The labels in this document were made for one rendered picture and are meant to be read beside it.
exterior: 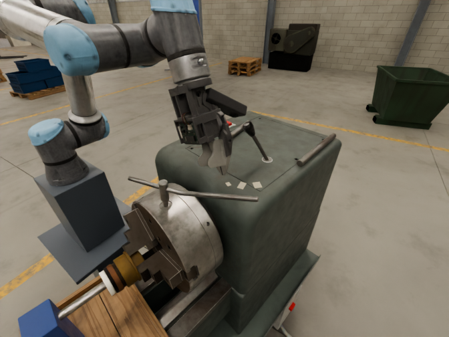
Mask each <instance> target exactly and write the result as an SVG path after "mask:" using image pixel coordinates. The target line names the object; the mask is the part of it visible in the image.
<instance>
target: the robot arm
mask: <svg viewBox="0 0 449 337"><path fill-rule="evenodd" d="M150 4H151V11H152V12H153V14H152V15H151V16H149V18H147V19H146V20H144V21H143V22H141V23H114V24H113V23H108V24H96V20H95V18H94V15H93V13H92V10H91V9H90V6H89V5H88V3H87V1H86V0H0V31H2V32H3V33H4V34H6V35H8V36H9V37H12V38H13V39H17V40H19V41H29V42H31V43H32V44H34V45H36V46H38V47H40V48H42V49H44V50H45V51H47V52H48V54H49V56H50V58H51V60H52V62H53V63H54V65H55V66H56V67H57V68H58V70H59V71H60V72H61V74H62V78H63V82H64V85H65V90H66V92H67V97H68V100H69V105H70V108H71V110H70V111H69V112H68V118H69V120H64V121H63V120H61V119H59V118H52V119H48V120H44V121H41V122H38V123H37V124H35V125H33V126H32V127H31V128H30V129H29V131H28V136H29V138H30V140H31V143H32V145H34V147H35V149H36V151H37V153H38V155H39V156H40V158H41V160H42V161H43V163H44V165H45V176H46V179H47V181H48V183H49V184H50V185H53V186H65V185H70V184H72V183H76V182H78V181H80V180H81V179H83V178H84V177H85V176H86V175H87V174H88V173H89V168H88V166H87V164H86V163H85V162H84V161H83V160H82V159H81V158H80V157H79V156H78V154H77V152H76V149H77V148H80V147H82V146H85V145H87V144H91V143H93V142H96V141H100V140H102V139H103V138H106V137H107V136H108V135H109V133H110V125H109V123H108V119H107V118H106V116H105V115H104V114H103V113H102V112H100V111H99V110H98V109H97V108H96V102H95V98H94V90H93V86H92V79H91V75H92V74H95V73H100V72H107V71H112V70H119V69H124V68H132V67H139V68H148V67H152V66H154V65H156V64H157V63H158V62H161V61H162V60H165V59H166V58H167V60H168V65H169V68H170V71H171V74H172V79H173V81H174V83H175V84H178V85H177V87H175V88H173V89H169V90H168V91H169V94H170V97H171V100H172V104H173V106H174V110H175V113H176V117H177V120H174V124H175V127H176V130H177V133H178V137H179V139H180V143H181V144H183V143H185V144H196V145H201V146H202V154H201V155H200V156H199V158H198V164H199V165H200V166H209V167H210V168H214V167H216V168H217V170H218V171H219V173H220V174H221V175H226V173H227V170H228V167H229V163H230V159H231V154H232V146H233V139H232V135H231V131H230V129H229V124H228V123H227V120H226V118H225V114H226V115H227V116H230V117H232V118H236V117H239V116H246V114H247V106H246V105H244V104H242V103H240V102H238V101H236V100H234V99H232V98H230V97H228V96H226V95H224V94H222V93H220V92H218V91H216V90H214V89H212V88H208V89H205V86H208V85H211V84H212V80H211V78H209V76H210V68H209V65H208V60H207V56H206V52H205V48H204V44H203V40H202V35H201V32H200V27H199V24H198V18H197V15H196V14H197V11H196V10H195V8H194V3H193V0H150ZM178 126H179V129H180V131H181V134H182V138H181V135H180V132H179V129H178ZM216 137H218V139H215V138H216Z"/></svg>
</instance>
